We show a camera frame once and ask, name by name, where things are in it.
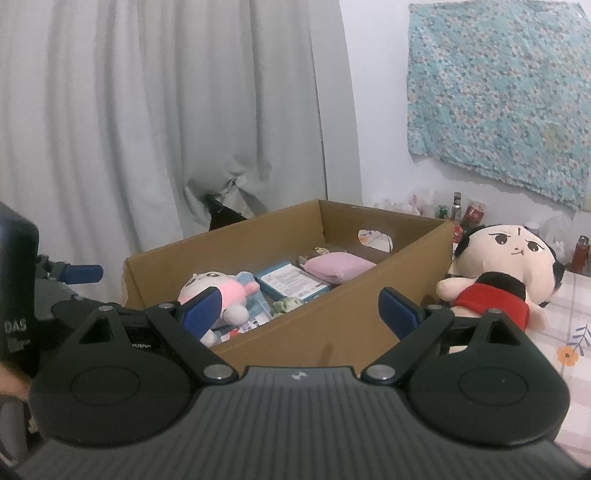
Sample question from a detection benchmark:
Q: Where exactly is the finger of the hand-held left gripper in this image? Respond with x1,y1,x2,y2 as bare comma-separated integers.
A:
61,263,105,285

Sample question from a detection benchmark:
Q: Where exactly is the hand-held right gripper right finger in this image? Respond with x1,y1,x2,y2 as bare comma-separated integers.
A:
362,286,520,385

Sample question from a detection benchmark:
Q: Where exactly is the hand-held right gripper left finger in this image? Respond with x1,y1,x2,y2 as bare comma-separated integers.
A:
78,286,241,384

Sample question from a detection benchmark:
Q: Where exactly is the pink white plush toy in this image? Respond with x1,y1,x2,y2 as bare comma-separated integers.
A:
178,271,260,348

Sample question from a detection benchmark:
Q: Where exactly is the brown cardboard box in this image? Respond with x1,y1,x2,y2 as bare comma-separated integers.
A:
121,199,455,370

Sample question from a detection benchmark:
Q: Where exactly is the green floral cloth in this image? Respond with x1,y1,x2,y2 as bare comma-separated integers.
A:
270,296,304,317

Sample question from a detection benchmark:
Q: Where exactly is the blue box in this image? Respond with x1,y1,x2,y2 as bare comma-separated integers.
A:
255,263,332,302

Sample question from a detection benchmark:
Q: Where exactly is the person's left hand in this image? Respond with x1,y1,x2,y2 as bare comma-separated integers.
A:
0,361,32,400

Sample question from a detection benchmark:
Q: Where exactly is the pink folded cloth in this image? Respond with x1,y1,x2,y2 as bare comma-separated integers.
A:
302,252,378,285

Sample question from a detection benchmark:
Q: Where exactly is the plush doll with red shirt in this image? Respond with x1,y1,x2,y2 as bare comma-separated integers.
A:
436,223,567,357

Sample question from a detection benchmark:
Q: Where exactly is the grey curtain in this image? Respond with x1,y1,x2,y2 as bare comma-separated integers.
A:
0,0,363,305

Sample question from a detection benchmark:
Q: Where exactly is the clear plastic bag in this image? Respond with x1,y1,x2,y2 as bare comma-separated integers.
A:
525,213,574,259

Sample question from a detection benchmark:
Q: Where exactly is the checkered floral bed sheet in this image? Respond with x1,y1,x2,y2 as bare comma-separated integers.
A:
522,270,591,462

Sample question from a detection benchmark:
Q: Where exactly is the red thermos bottle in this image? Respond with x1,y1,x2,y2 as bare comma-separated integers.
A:
570,235,591,276

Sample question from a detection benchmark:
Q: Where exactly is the teal floral wall cloth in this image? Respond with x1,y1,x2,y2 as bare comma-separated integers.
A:
406,2,591,211

